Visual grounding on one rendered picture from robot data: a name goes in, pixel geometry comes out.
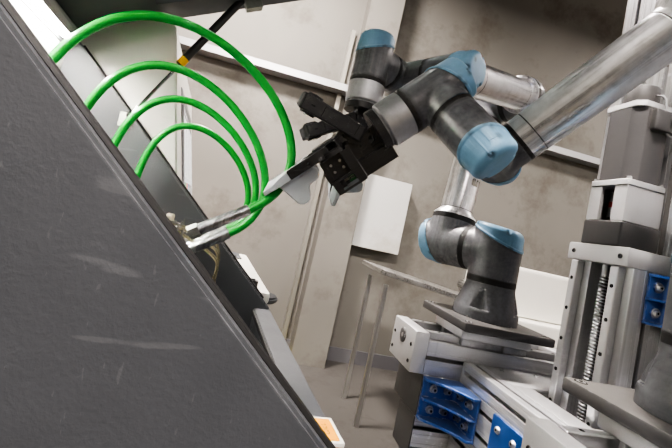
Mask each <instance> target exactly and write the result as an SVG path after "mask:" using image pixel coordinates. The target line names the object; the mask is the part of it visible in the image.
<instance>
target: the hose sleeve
mask: <svg viewBox="0 0 672 448"><path fill-rule="evenodd" d="M250 214H251V212H250V209H249V207H248V205H244V206H241V207H238V208H236V209H233V210H231V211H229V212H226V213H223V214H221V215H218V216H216V217H213V218H210V219H208V220H205V221H203V222H200V223H198V225H197V227H198V230H199V232H200V234H202V235H203V234H205V233H208V232H211V231H213V230H216V229H218V228H220V227H223V226H225V225H227V224H230V223H232V222H235V221H237V220H240V219H242V218H245V217H247V216H250Z"/></svg>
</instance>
